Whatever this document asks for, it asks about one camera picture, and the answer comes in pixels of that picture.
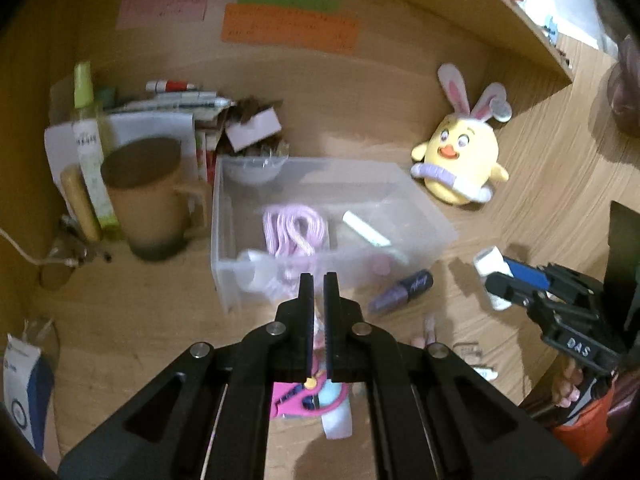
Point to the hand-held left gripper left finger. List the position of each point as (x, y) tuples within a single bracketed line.
[(307, 305)]

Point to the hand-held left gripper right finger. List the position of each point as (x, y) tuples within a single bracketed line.
[(330, 305)]

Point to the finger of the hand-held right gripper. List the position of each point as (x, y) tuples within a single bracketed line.
[(525, 271), (505, 287)]

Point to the white plastic tube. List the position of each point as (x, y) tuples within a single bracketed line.
[(492, 262)]

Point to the pink scissors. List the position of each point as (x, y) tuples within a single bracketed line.
[(295, 402)]

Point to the clear plastic box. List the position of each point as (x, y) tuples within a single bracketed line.
[(280, 175)]

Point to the person's right forearm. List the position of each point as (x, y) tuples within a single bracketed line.
[(585, 425)]

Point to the person's right hand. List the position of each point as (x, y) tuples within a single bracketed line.
[(565, 385)]

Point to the clear tape roll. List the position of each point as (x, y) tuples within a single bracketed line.
[(257, 270)]

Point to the small white cap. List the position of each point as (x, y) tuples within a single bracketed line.
[(486, 373)]

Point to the white plastic strip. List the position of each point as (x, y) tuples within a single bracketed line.
[(337, 422)]

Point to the yellow plush chick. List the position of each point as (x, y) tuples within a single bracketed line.
[(462, 155)]

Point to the small white cardboard box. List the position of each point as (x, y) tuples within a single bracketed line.
[(252, 130)]

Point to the brown mug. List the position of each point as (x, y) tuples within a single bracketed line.
[(145, 200)]

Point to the stack of booklets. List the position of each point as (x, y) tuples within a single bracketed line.
[(207, 135)]

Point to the dark brown wrapper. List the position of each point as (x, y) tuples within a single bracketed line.
[(250, 107)]

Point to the white paper sheet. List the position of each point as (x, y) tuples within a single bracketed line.
[(150, 125)]

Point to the wooden shelf board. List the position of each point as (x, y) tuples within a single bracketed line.
[(515, 25)]

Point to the red white marker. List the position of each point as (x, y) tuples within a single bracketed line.
[(172, 85)]

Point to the green spray bottle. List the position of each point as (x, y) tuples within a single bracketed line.
[(90, 160)]

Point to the orange paper note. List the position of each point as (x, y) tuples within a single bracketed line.
[(290, 27)]

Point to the blue white packet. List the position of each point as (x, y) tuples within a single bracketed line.
[(22, 385)]

